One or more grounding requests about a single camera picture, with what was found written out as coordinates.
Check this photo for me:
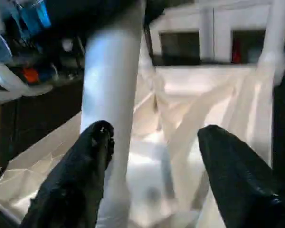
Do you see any white plastic table top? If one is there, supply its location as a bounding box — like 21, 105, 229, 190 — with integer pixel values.
0, 64, 285, 228

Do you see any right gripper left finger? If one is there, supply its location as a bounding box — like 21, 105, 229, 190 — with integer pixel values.
21, 120, 115, 228

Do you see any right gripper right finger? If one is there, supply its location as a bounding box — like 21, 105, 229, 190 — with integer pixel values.
197, 124, 285, 228

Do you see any white glass-door cabinet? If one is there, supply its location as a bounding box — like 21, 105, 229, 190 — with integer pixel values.
147, 4, 271, 66

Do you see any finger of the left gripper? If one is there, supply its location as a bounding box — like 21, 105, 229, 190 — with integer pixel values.
47, 0, 139, 37
144, 0, 166, 25

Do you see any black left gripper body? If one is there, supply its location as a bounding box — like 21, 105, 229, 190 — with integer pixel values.
13, 30, 85, 90

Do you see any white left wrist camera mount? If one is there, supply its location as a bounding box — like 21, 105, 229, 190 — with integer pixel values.
0, 0, 53, 106

